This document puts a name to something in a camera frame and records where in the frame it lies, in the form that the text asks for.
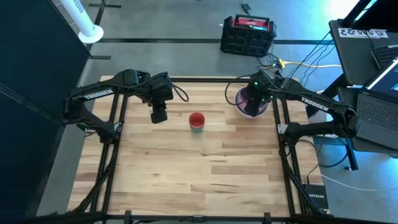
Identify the orange cup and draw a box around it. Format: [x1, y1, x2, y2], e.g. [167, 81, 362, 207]
[188, 112, 206, 130]

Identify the white bowl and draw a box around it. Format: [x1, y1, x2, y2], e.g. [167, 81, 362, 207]
[235, 86, 270, 120]

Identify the black standing desk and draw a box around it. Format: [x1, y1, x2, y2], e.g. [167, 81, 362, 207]
[306, 18, 398, 171]

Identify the grey laptop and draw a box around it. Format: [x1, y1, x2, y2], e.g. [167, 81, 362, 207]
[354, 57, 398, 150]

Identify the white paper label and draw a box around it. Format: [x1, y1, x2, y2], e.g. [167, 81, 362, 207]
[338, 27, 389, 40]

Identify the dark partition panel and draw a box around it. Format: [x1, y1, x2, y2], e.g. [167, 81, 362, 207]
[0, 0, 91, 218]

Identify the black keyboard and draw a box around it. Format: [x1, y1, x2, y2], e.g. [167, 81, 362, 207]
[370, 44, 398, 70]

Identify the black monitor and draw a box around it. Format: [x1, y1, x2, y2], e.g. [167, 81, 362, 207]
[341, 0, 398, 30]

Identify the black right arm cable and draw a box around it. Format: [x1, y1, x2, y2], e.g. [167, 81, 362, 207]
[224, 73, 259, 107]

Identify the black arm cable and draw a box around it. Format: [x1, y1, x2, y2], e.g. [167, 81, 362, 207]
[167, 81, 190, 103]
[224, 73, 259, 107]

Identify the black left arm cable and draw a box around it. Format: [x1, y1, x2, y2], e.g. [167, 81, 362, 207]
[167, 81, 190, 103]

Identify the black aluminium table frame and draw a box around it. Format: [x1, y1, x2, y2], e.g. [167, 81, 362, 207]
[67, 76, 330, 224]

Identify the yellow extension cable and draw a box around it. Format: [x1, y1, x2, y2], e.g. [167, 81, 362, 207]
[278, 58, 342, 70]

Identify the black desk cable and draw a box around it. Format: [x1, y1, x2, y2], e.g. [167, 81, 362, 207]
[287, 30, 333, 78]

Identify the black network switch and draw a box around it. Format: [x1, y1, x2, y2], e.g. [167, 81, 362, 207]
[303, 183, 329, 213]

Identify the white floor cable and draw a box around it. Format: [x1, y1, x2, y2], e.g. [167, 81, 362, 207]
[320, 174, 398, 192]

